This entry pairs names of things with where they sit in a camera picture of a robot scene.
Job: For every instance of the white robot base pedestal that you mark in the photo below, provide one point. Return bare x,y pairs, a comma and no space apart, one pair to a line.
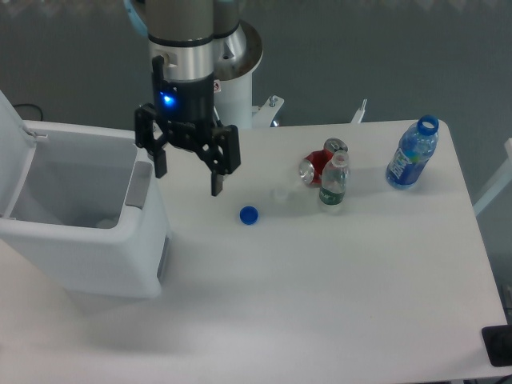
237,57

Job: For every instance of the black device at table edge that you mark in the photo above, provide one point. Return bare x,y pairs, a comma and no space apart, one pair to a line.
497,340

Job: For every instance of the white trash can lid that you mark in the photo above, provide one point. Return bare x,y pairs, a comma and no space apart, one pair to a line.
18,146

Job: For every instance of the clear white bottle cap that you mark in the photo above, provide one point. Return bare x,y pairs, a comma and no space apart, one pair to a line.
281,194

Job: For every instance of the white trash can body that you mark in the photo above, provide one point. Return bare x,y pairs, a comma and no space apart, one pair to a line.
90,214

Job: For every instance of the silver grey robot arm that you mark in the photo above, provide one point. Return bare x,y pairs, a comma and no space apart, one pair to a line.
183,33

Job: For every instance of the crushed red soda can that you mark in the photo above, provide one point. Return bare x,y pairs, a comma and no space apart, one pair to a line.
311,167

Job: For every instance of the clear green-label water bottle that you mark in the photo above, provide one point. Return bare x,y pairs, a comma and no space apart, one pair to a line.
334,181

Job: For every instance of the white frame at right edge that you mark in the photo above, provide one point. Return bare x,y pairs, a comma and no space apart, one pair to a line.
500,179

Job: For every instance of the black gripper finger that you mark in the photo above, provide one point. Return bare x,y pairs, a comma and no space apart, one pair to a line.
152,133
220,151

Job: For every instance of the blue sports drink bottle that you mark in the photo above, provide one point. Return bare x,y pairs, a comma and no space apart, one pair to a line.
415,148

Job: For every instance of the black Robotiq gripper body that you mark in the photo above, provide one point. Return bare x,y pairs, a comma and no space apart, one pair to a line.
183,110

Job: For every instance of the blue bottle cap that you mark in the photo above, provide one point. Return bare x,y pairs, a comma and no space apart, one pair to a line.
248,215

